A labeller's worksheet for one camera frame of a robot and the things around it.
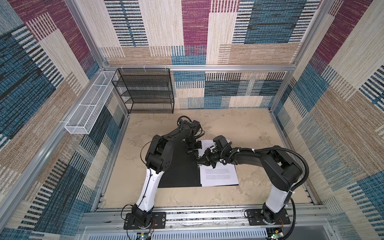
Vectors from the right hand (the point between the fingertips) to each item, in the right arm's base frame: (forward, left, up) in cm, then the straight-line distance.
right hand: (196, 162), depth 86 cm
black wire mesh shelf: (+53, +35, +10) cm, 65 cm away
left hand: (+8, -2, -5) cm, 9 cm away
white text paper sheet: (-5, -14, -7) cm, 16 cm away
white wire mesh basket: (+11, +53, +28) cm, 61 cm away
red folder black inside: (-2, +8, -5) cm, 9 cm away
